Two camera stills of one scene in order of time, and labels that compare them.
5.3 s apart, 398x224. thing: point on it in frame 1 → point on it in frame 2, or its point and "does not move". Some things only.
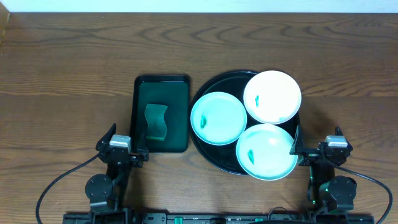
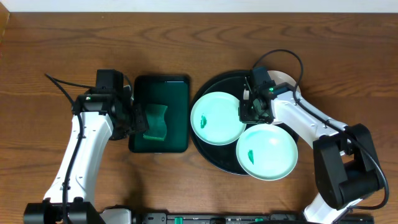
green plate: [218, 118] does not move
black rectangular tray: [172, 91] does not move
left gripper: [121, 156] → [138, 119]
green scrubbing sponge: [157, 126] does not move
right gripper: [310, 154] → [244, 116]
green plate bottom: [263, 152] does not move
